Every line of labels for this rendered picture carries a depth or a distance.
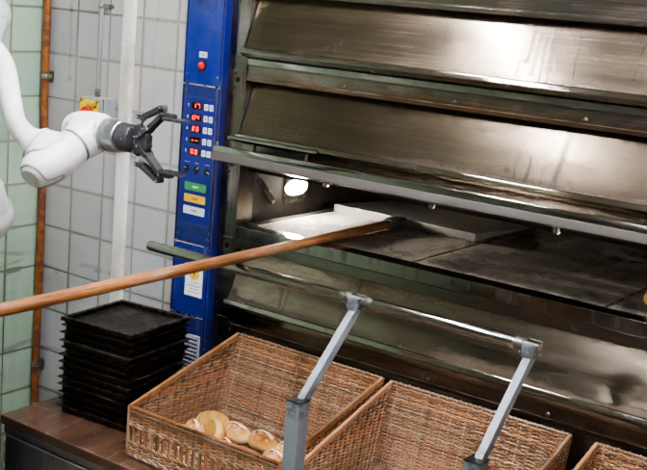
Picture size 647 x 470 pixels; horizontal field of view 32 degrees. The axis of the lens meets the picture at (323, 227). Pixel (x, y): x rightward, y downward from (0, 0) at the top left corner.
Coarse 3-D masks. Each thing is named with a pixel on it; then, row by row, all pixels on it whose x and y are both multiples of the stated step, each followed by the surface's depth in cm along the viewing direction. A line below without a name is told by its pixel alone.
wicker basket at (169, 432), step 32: (224, 352) 344; (256, 352) 343; (288, 352) 337; (160, 384) 322; (192, 384) 335; (224, 384) 347; (256, 384) 342; (288, 384) 336; (320, 384) 329; (352, 384) 323; (128, 416) 314; (160, 416) 307; (192, 416) 337; (320, 416) 327; (128, 448) 316; (160, 448) 321; (192, 448) 301; (224, 448) 294
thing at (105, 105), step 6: (84, 96) 371; (90, 96) 371; (102, 96) 374; (84, 102) 370; (90, 102) 369; (96, 102) 367; (102, 102) 367; (108, 102) 369; (114, 102) 371; (90, 108) 369; (96, 108) 367; (102, 108) 368; (108, 108) 370; (114, 108) 372; (108, 114) 370; (114, 114) 372
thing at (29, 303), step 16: (368, 224) 351; (384, 224) 357; (304, 240) 323; (320, 240) 329; (336, 240) 336; (224, 256) 295; (240, 256) 299; (256, 256) 305; (144, 272) 272; (160, 272) 275; (176, 272) 279; (192, 272) 284; (80, 288) 254; (96, 288) 258; (112, 288) 262; (0, 304) 237; (16, 304) 239; (32, 304) 243; (48, 304) 247
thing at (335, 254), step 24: (264, 240) 342; (288, 240) 337; (360, 264) 322; (384, 264) 317; (408, 264) 315; (456, 288) 305; (480, 288) 300; (504, 288) 297; (552, 312) 289; (576, 312) 285; (600, 312) 281; (624, 312) 283
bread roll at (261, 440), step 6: (252, 432) 327; (258, 432) 325; (264, 432) 324; (270, 432) 326; (252, 438) 325; (258, 438) 324; (264, 438) 323; (270, 438) 323; (252, 444) 324; (258, 444) 323; (264, 444) 323; (270, 444) 323; (276, 444) 324; (258, 450) 324; (264, 450) 323
